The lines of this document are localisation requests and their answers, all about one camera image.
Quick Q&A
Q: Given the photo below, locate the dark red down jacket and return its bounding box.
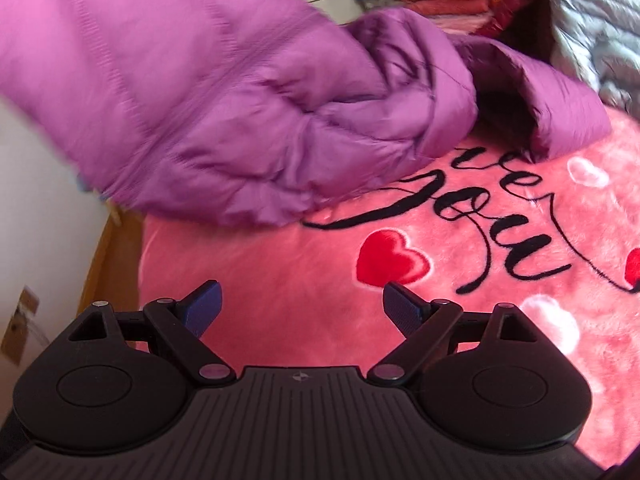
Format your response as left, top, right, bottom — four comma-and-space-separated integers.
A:
475, 0, 557, 61

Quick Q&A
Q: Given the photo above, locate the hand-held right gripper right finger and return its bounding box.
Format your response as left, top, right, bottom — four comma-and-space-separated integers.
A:
367, 281, 539, 389

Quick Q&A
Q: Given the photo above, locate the pink heart-print bed blanket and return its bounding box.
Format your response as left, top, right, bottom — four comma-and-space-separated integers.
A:
137, 102, 640, 472

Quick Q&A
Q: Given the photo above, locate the pink folded blanket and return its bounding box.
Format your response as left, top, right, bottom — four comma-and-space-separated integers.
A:
400, 0, 493, 37

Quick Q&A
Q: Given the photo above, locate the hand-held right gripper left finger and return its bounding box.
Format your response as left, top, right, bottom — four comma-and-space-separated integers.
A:
67, 280, 237, 389

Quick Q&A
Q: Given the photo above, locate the purple down jacket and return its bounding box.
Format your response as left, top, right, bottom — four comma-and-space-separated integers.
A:
0, 0, 612, 229

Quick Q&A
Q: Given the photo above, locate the light blue down jacket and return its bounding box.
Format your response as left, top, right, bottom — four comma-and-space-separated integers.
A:
542, 0, 640, 117

